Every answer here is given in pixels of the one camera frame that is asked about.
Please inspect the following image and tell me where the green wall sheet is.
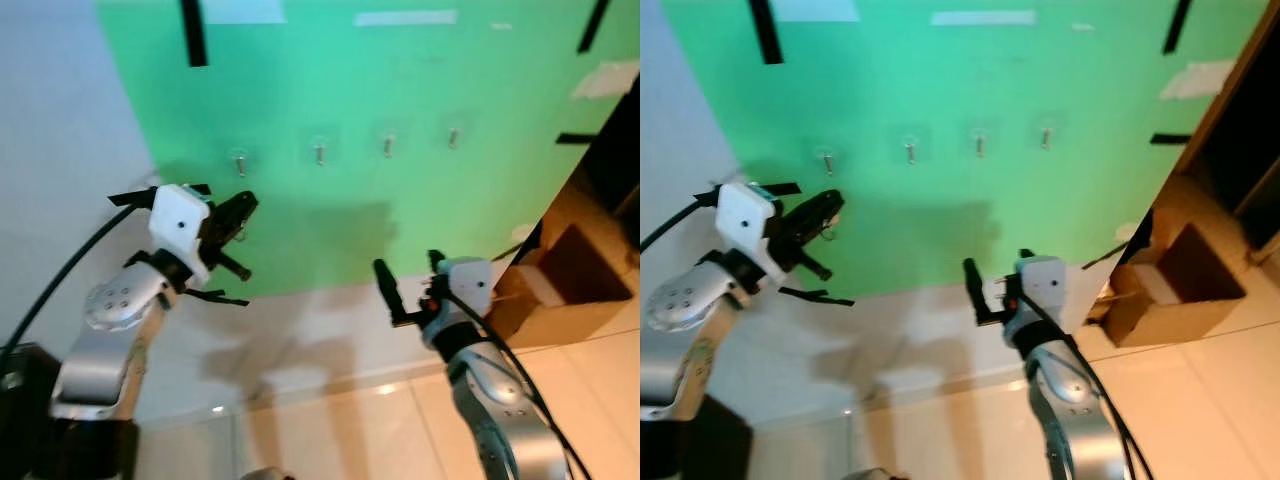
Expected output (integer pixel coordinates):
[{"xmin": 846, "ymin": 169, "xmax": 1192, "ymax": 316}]
[
  {"xmin": 95, "ymin": 0, "xmax": 641, "ymax": 301},
  {"xmin": 660, "ymin": 0, "xmax": 1256, "ymax": 301}
]

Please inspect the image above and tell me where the open brown cardboard box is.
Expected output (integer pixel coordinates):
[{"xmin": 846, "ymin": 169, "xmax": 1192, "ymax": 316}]
[
  {"xmin": 488, "ymin": 222, "xmax": 637, "ymax": 349},
  {"xmin": 1085, "ymin": 222, "xmax": 1248, "ymax": 349}
]

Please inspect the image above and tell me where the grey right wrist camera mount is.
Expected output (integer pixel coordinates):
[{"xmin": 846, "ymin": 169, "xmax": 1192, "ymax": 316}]
[
  {"xmin": 430, "ymin": 257, "xmax": 494, "ymax": 346},
  {"xmin": 1005, "ymin": 255, "xmax": 1069, "ymax": 346}
]

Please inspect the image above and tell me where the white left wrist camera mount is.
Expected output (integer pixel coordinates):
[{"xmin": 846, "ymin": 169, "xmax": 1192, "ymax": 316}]
[
  {"xmin": 717, "ymin": 181, "xmax": 784, "ymax": 287},
  {"xmin": 150, "ymin": 184, "xmax": 214, "ymax": 288}
]

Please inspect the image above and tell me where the dark wooden cabinet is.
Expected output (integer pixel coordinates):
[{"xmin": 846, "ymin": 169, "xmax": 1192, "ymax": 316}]
[
  {"xmin": 575, "ymin": 75, "xmax": 641, "ymax": 271},
  {"xmin": 1170, "ymin": 0, "xmax": 1280, "ymax": 266}
]

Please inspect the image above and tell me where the white paper patch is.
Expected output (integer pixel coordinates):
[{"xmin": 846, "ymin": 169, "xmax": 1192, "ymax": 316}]
[
  {"xmin": 572, "ymin": 62, "xmax": 641, "ymax": 99},
  {"xmin": 1160, "ymin": 60, "xmax": 1236, "ymax": 101}
]

